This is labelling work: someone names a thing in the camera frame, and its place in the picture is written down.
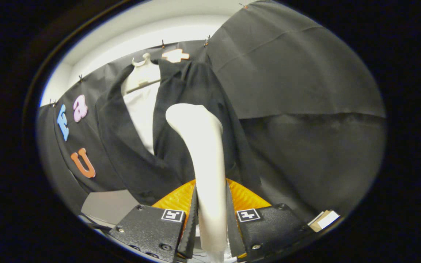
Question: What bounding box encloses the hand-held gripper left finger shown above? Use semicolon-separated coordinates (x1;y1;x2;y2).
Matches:
108;178;198;263

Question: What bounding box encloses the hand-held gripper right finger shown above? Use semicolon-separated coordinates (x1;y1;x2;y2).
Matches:
226;178;309;263

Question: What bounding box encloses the white garment steamer head with hose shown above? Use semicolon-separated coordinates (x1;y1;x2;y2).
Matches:
165;103;228;263

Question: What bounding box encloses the black jacket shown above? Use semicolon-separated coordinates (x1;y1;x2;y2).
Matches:
94;58;262;207

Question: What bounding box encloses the beige plastic garment hanger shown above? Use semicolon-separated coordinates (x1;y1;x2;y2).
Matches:
121;53;162;95

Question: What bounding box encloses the grey cabinet with drawers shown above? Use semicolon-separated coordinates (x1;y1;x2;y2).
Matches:
81;189;141;225

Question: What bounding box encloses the cardboard box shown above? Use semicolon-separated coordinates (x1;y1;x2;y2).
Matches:
307;209;341;233

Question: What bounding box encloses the white dress form torso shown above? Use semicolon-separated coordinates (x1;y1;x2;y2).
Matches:
123;82;160;156

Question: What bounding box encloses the black backdrop cloth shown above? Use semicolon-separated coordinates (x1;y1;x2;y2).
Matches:
37;0;386;220

